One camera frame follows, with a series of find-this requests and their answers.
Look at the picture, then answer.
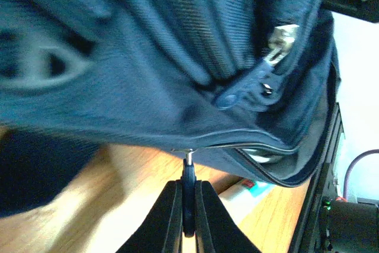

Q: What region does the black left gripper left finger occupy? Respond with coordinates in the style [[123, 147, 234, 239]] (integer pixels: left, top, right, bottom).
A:
[[117, 180, 183, 253]]

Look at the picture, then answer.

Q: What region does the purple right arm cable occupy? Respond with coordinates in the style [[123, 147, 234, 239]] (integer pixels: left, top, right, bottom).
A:
[[343, 149, 379, 199]]

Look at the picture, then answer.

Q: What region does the navy blue student backpack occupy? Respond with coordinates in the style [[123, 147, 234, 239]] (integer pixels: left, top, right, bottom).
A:
[[1, 0, 338, 217]]

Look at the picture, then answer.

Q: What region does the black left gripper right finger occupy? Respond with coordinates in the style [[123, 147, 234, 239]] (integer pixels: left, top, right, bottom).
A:
[[194, 180, 260, 253]]

